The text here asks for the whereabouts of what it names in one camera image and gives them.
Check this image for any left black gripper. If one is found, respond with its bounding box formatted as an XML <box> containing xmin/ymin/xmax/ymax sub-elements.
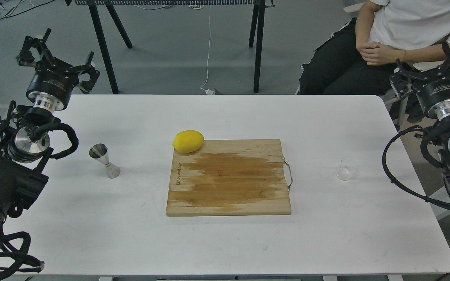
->
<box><xmin>16</xmin><ymin>28</ymin><xmax>101</xmax><ymax>111</ymax></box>

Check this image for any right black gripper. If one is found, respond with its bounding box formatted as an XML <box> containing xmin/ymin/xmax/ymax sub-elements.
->
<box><xmin>389</xmin><ymin>42</ymin><xmax>450</xmax><ymax>119</ymax></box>

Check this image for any steel double jigger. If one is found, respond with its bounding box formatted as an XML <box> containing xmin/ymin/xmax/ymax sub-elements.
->
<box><xmin>89</xmin><ymin>143</ymin><xmax>120</xmax><ymax>178</ymax></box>

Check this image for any clear glass measuring cup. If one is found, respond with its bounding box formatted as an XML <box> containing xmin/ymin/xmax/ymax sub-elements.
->
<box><xmin>335</xmin><ymin>157</ymin><xmax>360</xmax><ymax>181</ymax></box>

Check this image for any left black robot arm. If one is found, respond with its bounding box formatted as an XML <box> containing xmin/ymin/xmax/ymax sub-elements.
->
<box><xmin>0</xmin><ymin>29</ymin><xmax>100</xmax><ymax>281</ymax></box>

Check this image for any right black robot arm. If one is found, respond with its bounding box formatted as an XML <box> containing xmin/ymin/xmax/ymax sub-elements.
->
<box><xmin>382</xmin><ymin>43</ymin><xmax>450</xmax><ymax>211</ymax></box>

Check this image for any seated person white shirt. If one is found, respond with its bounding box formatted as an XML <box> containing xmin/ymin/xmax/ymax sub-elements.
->
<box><xmin>299</xmin><ymin>0</ymin><xmax>450</xmax><ymax>96</ymax></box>

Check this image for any yellow lemon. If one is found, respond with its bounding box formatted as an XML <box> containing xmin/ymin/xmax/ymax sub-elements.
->
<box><xmin>172</xmin><ymin>130</ymin><xmax>205</xmax><ymax>154</ymax></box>

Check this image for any wooden cutting board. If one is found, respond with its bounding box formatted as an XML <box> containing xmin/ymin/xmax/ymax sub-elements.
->
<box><xmin>166</xmin><ymin>139</ymin><xmax>291</xmax><ymax>217</ymax></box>

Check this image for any white power cable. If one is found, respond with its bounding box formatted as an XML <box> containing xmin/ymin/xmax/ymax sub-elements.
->
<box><xmin>200</xmin><ymin>4</ymin><xmax>215</xmax><ymax>95</ymax></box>

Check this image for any black metal frame table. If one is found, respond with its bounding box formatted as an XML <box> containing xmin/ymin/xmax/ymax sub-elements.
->
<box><xmin>64</xmin><ymin>0</ymin><xmax>275</xmax><ymax>94</ymax></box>

